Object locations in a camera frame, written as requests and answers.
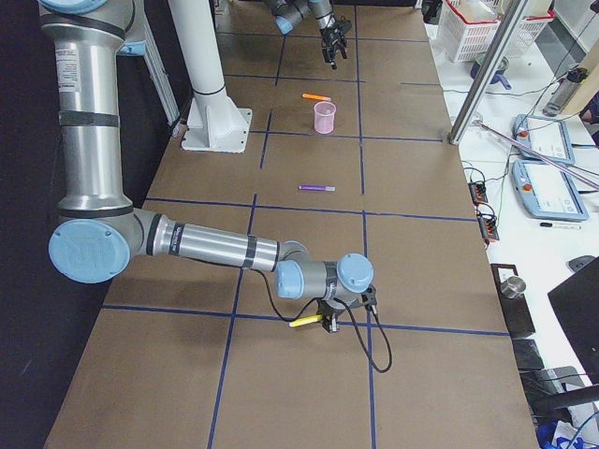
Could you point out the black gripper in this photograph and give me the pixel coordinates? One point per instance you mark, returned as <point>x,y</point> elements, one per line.
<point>331,36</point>
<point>328,312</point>

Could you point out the yellow highlighter pen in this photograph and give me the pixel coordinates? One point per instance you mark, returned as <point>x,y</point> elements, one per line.
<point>307,320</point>

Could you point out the orange highlighter pen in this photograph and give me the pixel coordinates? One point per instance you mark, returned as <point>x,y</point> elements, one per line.
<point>316,97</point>

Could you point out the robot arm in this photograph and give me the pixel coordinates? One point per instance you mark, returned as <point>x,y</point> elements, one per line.
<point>102,225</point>
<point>288,14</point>

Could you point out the pink mesh pen holder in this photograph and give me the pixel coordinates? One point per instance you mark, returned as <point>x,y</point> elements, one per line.
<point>324,117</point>

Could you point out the purple highlighter pen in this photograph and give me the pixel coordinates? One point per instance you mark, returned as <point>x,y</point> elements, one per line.
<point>317,188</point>

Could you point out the white red plastic basket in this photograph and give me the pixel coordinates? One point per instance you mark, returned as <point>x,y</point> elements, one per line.
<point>461,38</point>

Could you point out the near black orange connector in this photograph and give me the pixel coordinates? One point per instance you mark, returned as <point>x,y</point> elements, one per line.
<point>488,227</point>

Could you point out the black orange connector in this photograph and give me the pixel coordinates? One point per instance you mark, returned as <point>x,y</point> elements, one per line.
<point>478,192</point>
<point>488,227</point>

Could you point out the black box on desk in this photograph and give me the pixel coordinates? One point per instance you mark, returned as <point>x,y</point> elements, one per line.
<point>516,313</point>

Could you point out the small metal cup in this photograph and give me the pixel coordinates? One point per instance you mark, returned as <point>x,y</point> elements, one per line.
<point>512,287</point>

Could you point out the far black orange connector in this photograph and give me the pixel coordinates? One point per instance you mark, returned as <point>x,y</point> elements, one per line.
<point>478,192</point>

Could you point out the black marker on desk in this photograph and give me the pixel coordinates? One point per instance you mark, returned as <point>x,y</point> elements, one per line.
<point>565,226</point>

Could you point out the black monitor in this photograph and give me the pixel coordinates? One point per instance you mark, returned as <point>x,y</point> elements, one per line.
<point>575,304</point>

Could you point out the black computer mouse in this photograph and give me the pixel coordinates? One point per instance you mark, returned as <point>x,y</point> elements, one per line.
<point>578,263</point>

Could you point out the near blue teach pendant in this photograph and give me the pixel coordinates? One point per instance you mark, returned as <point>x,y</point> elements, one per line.
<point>547,193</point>

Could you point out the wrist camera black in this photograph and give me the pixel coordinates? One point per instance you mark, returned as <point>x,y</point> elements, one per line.
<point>342,26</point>
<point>369,301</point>

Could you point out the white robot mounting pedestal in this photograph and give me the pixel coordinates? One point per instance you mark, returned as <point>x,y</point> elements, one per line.
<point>214,122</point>

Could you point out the aluminium frame post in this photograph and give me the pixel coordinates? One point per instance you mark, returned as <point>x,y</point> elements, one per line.
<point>494,55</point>

